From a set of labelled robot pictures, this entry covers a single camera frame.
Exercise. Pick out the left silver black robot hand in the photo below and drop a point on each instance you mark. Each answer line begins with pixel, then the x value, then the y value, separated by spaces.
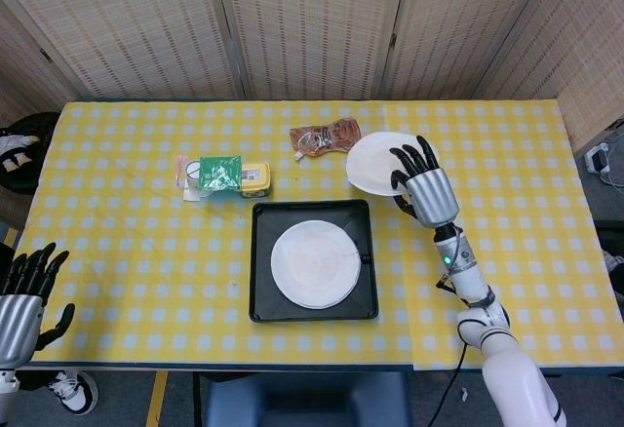
pixel 17 324

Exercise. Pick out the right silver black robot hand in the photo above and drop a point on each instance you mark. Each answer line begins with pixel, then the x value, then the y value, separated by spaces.
pixel 431 198

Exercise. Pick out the white paper plate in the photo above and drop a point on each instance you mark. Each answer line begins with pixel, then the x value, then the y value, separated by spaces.
pixel 314 263
pixel 370 164

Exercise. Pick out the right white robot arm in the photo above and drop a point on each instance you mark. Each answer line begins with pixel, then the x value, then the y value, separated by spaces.
pixel 512 373

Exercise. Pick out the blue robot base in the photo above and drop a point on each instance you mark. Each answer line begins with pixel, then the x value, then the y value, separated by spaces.
pixel 307 400

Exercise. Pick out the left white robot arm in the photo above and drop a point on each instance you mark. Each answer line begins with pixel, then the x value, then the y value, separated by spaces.
pixel 6 393

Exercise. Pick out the black square plastic tray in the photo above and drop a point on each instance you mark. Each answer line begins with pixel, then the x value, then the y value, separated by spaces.
pixel 263 261

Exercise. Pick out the black white sneaker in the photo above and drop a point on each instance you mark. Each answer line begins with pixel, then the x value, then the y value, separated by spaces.
pixel 75 390

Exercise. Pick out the brown sauce pouch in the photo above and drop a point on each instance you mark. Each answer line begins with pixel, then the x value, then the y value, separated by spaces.
pixel 322 137

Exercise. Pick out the yellow white checked tablecloth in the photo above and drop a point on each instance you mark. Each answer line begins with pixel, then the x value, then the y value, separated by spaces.
pixel 146 261

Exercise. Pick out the black seat with white cloth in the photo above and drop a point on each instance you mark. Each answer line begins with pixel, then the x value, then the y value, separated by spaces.
pixel 29 173

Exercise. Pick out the white power adapter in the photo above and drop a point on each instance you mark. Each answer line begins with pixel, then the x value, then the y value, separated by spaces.
pixel 597 159

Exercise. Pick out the green tub yellow lid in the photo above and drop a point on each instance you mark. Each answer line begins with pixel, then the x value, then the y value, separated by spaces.
pixel 256 178

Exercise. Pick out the woven folding screen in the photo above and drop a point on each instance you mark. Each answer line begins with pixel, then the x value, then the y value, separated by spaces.
pixel 312 22

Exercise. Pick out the green tea packet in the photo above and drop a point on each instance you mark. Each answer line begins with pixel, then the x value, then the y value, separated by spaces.
pixel 219 173

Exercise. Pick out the small white orange sachet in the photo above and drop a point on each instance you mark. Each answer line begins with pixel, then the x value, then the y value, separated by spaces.
pixel 181 173

